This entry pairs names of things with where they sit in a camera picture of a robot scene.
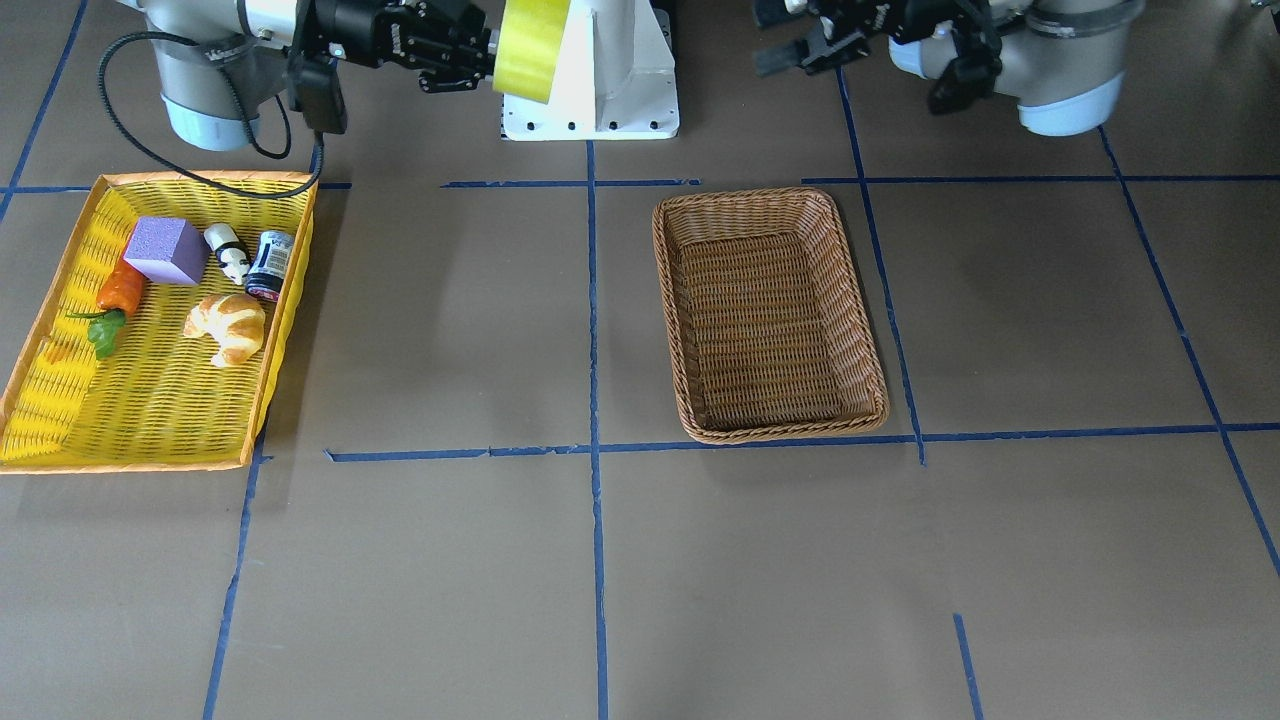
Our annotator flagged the toy croissant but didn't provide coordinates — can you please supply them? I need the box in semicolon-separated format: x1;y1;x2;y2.
180;293;266;368

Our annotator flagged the yellow plastic basket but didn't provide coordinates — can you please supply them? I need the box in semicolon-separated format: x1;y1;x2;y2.
3;170;317;474

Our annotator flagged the black camera cable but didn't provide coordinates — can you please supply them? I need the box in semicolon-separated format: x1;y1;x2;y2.
99;29;326;201

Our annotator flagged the small dark can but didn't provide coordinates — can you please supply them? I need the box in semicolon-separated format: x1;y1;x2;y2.
243;231;294;304

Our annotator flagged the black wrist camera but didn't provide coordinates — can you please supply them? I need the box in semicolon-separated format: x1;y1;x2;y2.
285;55;348;135

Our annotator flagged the yellow tape roll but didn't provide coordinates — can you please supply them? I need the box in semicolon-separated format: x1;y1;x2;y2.
493;1;571;104

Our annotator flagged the purple foam block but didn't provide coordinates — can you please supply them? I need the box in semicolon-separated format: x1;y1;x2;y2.
122;217;210;286

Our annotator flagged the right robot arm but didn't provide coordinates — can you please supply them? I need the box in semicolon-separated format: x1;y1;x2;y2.
131;1;497;151

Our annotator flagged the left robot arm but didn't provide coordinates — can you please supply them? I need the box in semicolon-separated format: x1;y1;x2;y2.
751;1;1146;137

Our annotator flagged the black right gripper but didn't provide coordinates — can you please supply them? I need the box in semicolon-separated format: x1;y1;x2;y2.
294;1;497;94

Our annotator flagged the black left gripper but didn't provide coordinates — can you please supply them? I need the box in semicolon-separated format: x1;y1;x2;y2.
751;1;1001;77

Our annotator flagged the toy carrot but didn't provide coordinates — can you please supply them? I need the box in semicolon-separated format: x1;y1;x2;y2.
67;256;147;361

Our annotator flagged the white pillar with base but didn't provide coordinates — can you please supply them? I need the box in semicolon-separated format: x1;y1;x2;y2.
498;1;681;142

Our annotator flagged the panda figurine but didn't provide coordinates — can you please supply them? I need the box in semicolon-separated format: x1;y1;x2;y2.
204;222;252;287

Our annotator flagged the brown wicker basket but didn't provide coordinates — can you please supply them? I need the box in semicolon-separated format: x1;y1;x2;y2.
652;187;890;445

